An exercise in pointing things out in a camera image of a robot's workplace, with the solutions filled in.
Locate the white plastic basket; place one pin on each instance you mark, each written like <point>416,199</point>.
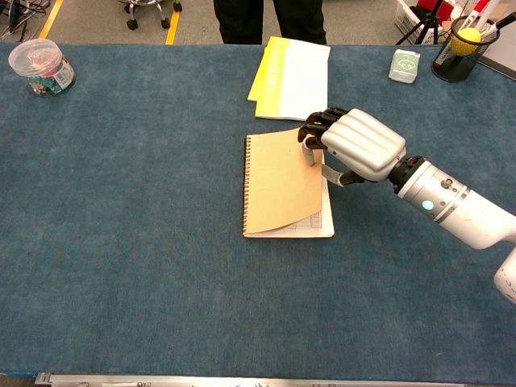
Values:
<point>405,22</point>

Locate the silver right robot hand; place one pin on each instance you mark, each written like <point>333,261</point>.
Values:
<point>363,141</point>

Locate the pale green tissue pack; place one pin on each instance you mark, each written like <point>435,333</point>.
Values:
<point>404,66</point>

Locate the black tripod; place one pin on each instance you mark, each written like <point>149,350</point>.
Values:
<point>423,24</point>

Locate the black mesh pen holder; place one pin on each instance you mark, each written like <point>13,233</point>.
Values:
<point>455,66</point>

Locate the clear plastic jar of clips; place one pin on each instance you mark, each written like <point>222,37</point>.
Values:
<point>42,68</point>

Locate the blue felt table mat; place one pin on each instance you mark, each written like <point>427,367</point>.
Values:
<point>141,221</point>

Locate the yellow ball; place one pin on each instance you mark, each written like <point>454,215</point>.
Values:
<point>465,40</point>

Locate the white and red marker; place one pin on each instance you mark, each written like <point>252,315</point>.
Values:
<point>481,14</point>

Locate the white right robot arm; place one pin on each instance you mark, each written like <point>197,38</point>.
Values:
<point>455,201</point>

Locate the wheeled chair base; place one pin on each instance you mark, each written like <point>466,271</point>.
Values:
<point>151,10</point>

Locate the white and yellow booklet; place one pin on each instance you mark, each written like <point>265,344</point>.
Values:
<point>302,80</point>

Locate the person in black trousers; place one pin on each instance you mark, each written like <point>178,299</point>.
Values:
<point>258,20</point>

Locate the kraft spiral notebook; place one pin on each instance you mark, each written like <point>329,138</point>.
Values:
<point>278,185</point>

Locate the white board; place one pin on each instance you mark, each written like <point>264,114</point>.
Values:
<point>502,56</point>

